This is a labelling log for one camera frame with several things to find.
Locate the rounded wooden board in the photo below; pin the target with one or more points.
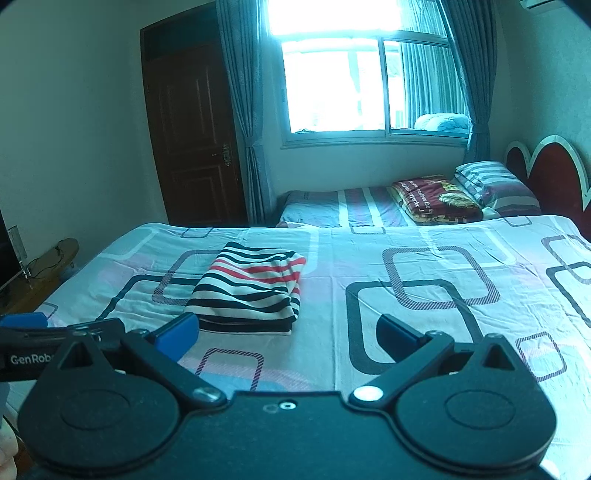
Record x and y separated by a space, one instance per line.
53 258

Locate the striped pillow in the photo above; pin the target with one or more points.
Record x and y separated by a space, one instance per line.
498 189

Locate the dark wooden door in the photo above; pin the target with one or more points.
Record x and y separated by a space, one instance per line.
194 129

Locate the dark television screen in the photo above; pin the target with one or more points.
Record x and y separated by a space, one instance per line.
7 258

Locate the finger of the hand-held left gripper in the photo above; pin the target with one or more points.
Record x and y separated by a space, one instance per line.
23 320

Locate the light blue quilt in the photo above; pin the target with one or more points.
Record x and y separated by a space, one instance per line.
443 123

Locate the folded maroon printed blanket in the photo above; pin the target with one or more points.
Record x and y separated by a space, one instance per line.
434 201

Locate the blue curtain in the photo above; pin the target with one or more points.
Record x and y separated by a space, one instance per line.
244 92
471 69

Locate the wooden cabinet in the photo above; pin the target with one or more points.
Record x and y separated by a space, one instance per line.
27 297

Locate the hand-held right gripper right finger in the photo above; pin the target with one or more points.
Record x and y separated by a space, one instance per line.
399 336

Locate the person's left hand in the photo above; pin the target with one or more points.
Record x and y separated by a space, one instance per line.
5 454

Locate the white air conditioner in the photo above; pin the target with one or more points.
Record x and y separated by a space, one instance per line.
540 3

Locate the red scalloped headboard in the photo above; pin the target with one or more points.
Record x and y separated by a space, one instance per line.
558 180

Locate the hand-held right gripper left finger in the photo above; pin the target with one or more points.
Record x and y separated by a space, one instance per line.
178 334

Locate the bed with striped sheet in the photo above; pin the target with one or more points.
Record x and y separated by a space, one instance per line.
323 207

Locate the window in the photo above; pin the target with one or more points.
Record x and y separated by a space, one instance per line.
332 83

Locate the striped knit sweater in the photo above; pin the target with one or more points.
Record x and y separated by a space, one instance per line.
249 286

